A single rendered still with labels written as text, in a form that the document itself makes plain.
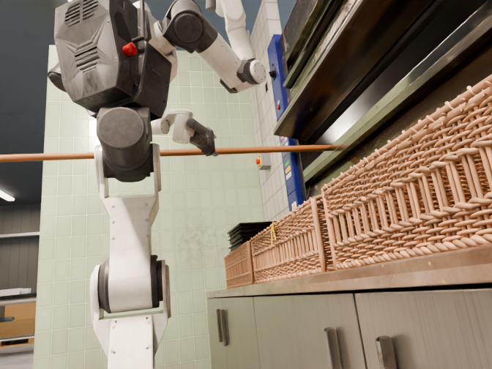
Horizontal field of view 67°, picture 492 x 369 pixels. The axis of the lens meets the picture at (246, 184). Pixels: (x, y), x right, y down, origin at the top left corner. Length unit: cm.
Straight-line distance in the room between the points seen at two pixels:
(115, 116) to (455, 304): 80
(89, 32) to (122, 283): 66
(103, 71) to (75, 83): 10
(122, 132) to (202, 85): 238
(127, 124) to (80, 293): 201
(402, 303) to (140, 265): 72
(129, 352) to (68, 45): 82
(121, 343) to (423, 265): 79
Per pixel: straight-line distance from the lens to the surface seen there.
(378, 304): 49
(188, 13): 113
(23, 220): 1052
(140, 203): 108
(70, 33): 120
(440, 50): 125
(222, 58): 122
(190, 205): 286
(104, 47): 110
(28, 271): 1026
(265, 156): 270
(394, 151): 52
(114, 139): 93
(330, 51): 153
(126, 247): 105
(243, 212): 291
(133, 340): 102
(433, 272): 39
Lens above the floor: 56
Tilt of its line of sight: 16 degrees up
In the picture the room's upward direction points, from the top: 6 degrees counter-clockwise
